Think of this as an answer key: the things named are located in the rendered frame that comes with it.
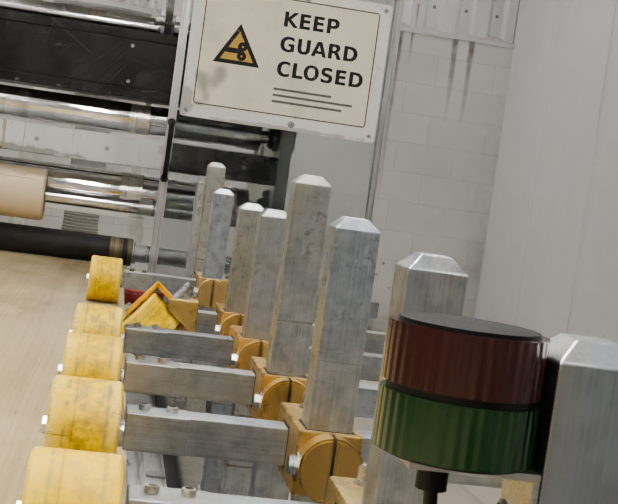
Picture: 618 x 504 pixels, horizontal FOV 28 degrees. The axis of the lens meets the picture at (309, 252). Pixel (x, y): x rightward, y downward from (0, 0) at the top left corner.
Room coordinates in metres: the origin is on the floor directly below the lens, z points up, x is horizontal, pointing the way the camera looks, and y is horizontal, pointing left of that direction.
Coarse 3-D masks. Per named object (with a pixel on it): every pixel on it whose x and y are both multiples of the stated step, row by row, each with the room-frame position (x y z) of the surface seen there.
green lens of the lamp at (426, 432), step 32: (384, 384) 0.46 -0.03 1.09; (384, 416) 0.45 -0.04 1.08; (416, 416) 0.44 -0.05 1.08; (448, 416) 0.43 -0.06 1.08; (480, 416) 0.43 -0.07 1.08; (512, 416) 0.44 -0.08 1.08; (384, 448) 0.45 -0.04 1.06; (416, 448) 0.44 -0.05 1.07; (448, 448) 0.43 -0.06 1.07; (480, 448) 0.43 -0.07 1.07; (512, 448) 0.44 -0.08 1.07
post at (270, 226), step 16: (256, 224) 1.47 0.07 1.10; (272, 224) 1.44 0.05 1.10; (256, 240) 1.45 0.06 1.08; (272, 240) 1.44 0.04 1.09; (256, 256) 1.44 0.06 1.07; (272, 256) 1.44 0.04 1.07; (256, 272) 1.44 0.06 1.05; (272, 272) 1.44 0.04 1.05; (256, 288) 1.44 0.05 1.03; (272, 288) 1.44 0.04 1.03; (256, 304) 1.44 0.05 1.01; (272, 304) 1.44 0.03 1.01; (256, 320) 1.44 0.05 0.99; (256, 336) 1.44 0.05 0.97; (240, 416) 1.44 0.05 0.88; (224, 464) 1.46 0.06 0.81; (240, 464) 1.44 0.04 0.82; (224, 480) 1.44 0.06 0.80; (240, 480) 1.44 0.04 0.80
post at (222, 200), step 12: (216, 192) 2.18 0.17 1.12; (228, 192) 2.19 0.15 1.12; (216, 204) 2.18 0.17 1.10; (228, 204) 2.18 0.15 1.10; (216, 216) 2.18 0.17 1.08; (228, 216) 2.18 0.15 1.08; (216, 228) 2.18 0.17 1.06; (228, 228) 2.18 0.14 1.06; (216, 240) 2.18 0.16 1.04; (216, 252) 2.18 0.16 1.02; (204, 264) 2.19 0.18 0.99; (216, 264) 2.18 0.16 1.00; (204, 276) 2.18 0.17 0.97; (216, 276) 2.18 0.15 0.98; (192, 360) 2.18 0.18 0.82; (192, 408) 2.18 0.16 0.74; (204, 408) 2.18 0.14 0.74
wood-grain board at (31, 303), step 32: (0, 256) 2.82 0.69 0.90; (0, 288) 2.19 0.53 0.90; (32, 288) 2.26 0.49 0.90; (64, 288) 2.34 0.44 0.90; (0, 320) 1.80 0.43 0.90; (32, 320) 1.84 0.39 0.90; (64, 320) 1.89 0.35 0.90; (0, 352) 1.52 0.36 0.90; (32, 352) 1.55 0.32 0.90; (0, 384) 1.32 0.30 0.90; (32, 384) 1.34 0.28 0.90; (0, 416) 1.16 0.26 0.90; (32, 416) 1.18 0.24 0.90; (0, 448) 1.04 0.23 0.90; (32, 448) 1.05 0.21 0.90; (0, 480) 0.94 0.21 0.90
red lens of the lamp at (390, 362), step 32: (384, 352) 0.46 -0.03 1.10; (416, 352) 0.44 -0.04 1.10; (448, 352) 0.44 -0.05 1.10; (480, 352) 0.43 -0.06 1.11; (512, 352) 0.44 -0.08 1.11; (544, 352) 0.45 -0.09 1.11; (416, 384) 0.44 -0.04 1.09; (448, 384) 0.43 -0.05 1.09; (480, 384) 0.43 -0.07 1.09; (512, 384) 0.44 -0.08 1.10
